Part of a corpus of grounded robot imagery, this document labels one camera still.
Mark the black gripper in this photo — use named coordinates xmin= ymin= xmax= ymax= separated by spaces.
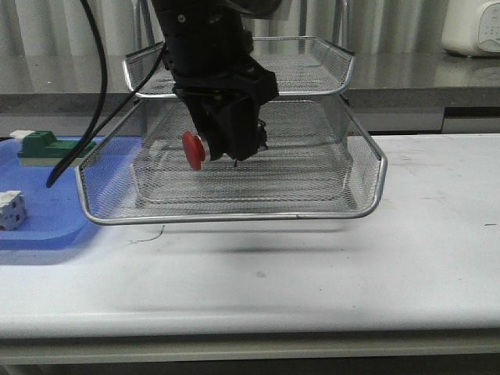
xmin=171 ymin=58 xmax=278 ymax=161

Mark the red emergency stop button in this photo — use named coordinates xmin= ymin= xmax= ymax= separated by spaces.
xmin=181 ymin=121 xmax=269 ymax=171

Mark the silver mesh tray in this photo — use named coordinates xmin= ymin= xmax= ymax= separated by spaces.
xmin=76 ymin=95 xmax=388 ymax=225
xmin=123 ymin=36 xmax=355 ymax=98
xmin=131 ymin=139 xmax=353 ymax=205

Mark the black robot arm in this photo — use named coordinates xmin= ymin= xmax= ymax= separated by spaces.
xmin=152 ymin=1 xmax=280 ymax=170

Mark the grey back counter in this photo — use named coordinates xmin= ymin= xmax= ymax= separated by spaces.
xmin=1 ymin=53 xmax=499 ymax=137

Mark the green terminal block module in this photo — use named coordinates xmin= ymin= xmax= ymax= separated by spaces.
xmin=10 ymin=130 xmax=79 ymax=166

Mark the blue plastic tray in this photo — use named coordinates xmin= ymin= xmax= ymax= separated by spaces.
xmin=1 ymin=138 xmax=90 ymax=251

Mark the white appliance on counter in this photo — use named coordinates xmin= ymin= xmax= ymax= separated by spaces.
xmin=441 ymin=0 xmax=499 ymax=58

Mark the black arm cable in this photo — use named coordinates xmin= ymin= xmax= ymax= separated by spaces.
xmin=45 ymin=0 xmax=169 ymax=189

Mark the white electrical switch block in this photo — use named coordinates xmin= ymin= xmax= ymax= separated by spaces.
xmin=0 ymin=191 xmax=27 ymax=231

